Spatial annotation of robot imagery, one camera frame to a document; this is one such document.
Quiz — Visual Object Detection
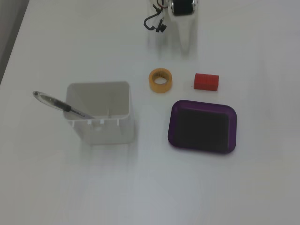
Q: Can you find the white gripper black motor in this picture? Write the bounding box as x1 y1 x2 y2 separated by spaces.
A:
167 0 200 56

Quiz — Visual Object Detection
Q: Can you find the yellow tape roll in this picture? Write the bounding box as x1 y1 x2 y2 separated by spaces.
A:
149 67 173 93

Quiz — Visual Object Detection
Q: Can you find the red rectangular block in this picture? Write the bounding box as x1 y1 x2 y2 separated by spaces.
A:
193 73 220 91

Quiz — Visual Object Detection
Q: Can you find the purple tray with black inlay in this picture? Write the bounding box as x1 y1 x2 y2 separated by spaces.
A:
167 100 237 154

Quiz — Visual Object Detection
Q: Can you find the black clear ballpoint pen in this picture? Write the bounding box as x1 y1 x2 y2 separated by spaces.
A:
32 90 96 120

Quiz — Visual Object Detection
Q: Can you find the thin black robot wire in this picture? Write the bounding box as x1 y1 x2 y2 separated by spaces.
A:
143 3 167 33

